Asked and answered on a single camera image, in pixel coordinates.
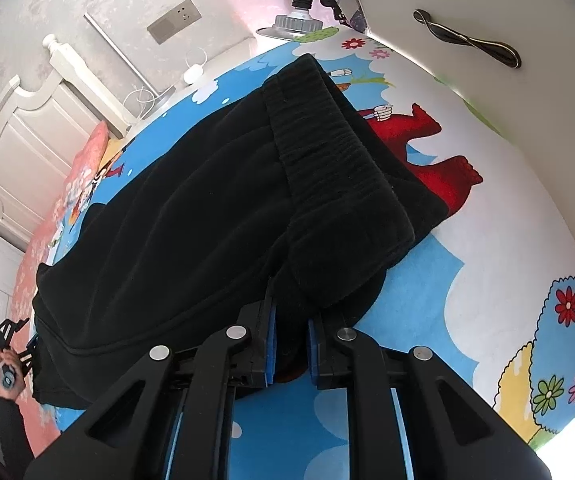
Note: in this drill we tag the silver lamp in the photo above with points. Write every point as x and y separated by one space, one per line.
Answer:
297 22

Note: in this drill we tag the white wall conduit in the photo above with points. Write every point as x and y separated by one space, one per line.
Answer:
117 55

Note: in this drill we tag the white wooden headboard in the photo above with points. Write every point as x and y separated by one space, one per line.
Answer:
32 130

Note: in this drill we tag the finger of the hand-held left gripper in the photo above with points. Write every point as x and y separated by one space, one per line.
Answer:
2 332
27 357

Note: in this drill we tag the black pants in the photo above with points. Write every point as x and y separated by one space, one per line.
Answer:
192 210

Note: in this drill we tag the person's left hand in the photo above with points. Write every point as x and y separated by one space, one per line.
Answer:
5 393

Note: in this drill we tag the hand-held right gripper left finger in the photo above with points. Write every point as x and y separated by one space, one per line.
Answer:
269 342

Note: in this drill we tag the white cabinet door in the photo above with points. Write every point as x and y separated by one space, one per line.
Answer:
517 0

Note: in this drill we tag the pink printed bed sheet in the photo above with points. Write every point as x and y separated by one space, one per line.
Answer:
42 260

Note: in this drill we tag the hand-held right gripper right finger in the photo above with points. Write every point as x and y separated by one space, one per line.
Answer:
312 347

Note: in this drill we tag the person's left forearm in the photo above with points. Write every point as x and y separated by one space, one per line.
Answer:
12 430

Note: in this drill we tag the grey wall socket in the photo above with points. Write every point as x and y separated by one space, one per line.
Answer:
175 20

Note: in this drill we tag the blue cartoon printed blanket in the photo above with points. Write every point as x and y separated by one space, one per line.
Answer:
417 275

